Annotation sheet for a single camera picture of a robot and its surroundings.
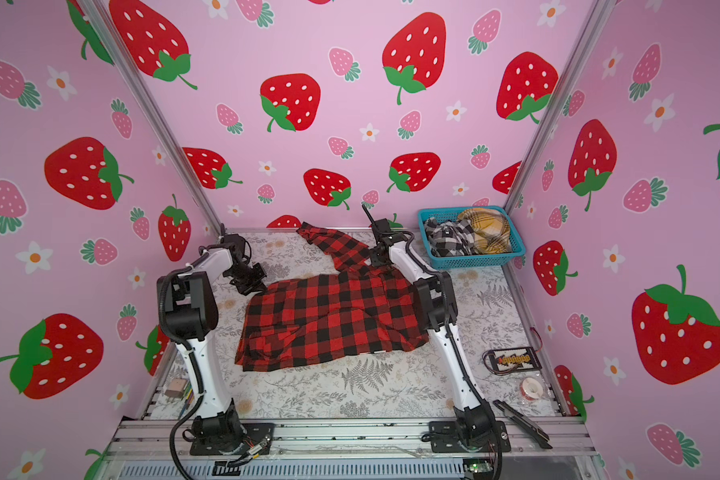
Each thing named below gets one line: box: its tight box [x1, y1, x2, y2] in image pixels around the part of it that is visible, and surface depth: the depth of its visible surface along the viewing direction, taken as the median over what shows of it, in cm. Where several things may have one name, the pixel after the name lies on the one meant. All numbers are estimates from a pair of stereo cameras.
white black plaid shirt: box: [424, 216, 478, 257], surface depth 109 cm
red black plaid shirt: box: [234, 222, 429, 372], surface depth 97 cm
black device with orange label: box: [482, 346, 543, 375], surface depth 88 cm
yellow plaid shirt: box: [458, 208, 512, 254], surface depth 110 cm
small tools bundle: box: [164, 377, 195, 420], surface depth 82 cm
